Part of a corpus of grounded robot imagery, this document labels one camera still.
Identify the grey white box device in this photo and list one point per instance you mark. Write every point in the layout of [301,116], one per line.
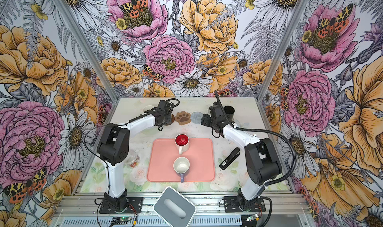
[174,208]

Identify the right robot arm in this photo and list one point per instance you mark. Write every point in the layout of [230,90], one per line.
[262,161]

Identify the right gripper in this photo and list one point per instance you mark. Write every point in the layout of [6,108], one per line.
[205,119]

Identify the glossy brown round coaster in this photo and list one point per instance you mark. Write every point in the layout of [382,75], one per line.
[172,119]

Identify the purple handled white mug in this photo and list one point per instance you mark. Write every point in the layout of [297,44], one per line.
[181,166]

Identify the glass jar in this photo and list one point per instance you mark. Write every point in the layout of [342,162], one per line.
[132,159]

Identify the black mug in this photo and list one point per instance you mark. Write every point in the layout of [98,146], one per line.
[229,110]

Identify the right small circuit board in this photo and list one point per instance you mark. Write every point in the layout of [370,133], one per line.
[251,218]

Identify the green circuit board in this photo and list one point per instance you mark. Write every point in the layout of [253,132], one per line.
[119,221]

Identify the pink tray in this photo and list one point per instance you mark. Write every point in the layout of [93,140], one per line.
[164,153]

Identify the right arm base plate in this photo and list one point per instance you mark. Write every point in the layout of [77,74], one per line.
[232,203]

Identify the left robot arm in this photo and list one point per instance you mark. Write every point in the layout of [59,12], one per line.
[113,149]

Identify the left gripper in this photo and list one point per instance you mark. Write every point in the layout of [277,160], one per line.
[168,119]

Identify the grey woven round coaster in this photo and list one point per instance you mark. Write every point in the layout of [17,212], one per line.
[196,117]

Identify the paw shaped cork coaster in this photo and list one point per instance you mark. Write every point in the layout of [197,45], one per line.
[183,118]

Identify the white mug off tray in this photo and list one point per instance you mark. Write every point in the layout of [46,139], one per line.
[148,108]

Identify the red inside white mug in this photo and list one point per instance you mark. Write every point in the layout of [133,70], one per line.
[182,142]

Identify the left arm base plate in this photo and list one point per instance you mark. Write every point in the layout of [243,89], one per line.
[130,205]

